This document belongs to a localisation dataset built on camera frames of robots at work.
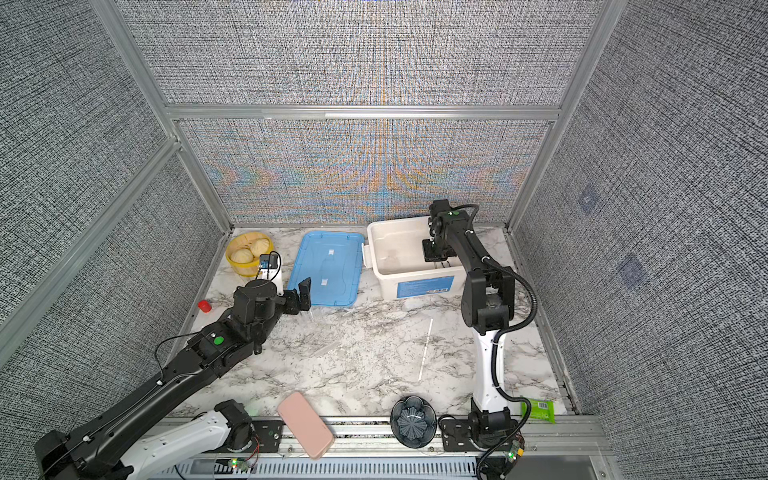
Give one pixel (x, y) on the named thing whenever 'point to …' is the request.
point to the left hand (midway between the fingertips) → (294, 279)
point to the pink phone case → (311, 432)
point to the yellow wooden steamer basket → (242, 240)
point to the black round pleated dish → (413, 422)
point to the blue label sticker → (424, 286)
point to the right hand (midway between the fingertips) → (436, 256)
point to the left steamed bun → (242, 255)
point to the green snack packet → (540, 409)
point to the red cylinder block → (205, 306)
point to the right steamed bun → (260, 246)
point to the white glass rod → (431, 322)
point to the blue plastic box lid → (333, 261)
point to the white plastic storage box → (393, 248)
